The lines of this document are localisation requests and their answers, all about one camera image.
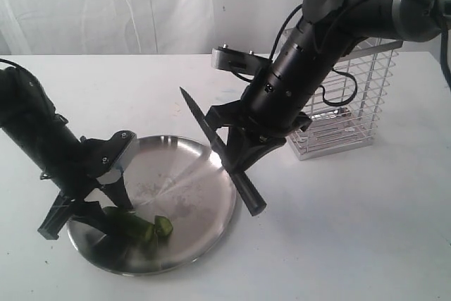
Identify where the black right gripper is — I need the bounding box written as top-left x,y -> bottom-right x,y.
206,20 -> 344,173

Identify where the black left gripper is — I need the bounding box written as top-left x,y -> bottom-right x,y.
37,113 -> 133,240

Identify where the black handled knife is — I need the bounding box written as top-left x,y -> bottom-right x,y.
179,87 -> 267,216

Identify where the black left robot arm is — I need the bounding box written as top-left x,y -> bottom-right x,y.
1,62 -> 137,240

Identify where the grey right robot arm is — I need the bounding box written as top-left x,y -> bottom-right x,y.
205,0 -> 450,173

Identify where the green object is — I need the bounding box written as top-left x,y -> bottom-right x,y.
154,215 -> 173,238

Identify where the round stainless steel plate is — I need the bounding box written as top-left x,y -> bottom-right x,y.
67,135 -> 238,276

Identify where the white backdrop curtain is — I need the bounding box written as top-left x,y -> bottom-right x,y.
1,0 -> 302,55

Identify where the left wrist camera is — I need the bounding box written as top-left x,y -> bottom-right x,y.
81,130 -> 139,185

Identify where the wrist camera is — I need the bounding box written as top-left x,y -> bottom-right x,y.
211,47 -> 270,76
81,130 -> 139,185

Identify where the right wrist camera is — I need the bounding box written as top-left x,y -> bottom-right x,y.
211,47 -> 270,76

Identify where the wire mesh utensil holder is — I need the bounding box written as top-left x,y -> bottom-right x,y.
288,38 -> 403,160

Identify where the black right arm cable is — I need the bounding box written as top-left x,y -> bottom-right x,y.
232,0 -> 451,106

